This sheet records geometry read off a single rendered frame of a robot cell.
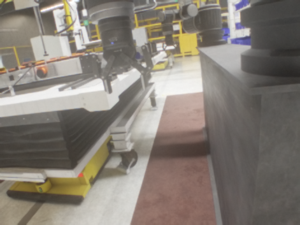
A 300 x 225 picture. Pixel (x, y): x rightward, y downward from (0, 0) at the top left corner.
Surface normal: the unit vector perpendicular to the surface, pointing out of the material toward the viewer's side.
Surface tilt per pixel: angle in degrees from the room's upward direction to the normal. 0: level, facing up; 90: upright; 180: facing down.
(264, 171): 90
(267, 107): 90
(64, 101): 90
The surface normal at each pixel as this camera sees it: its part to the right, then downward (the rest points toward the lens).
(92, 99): -0.17, 0.35
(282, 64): -0.70, 0.33
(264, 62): -0.89, 0.27
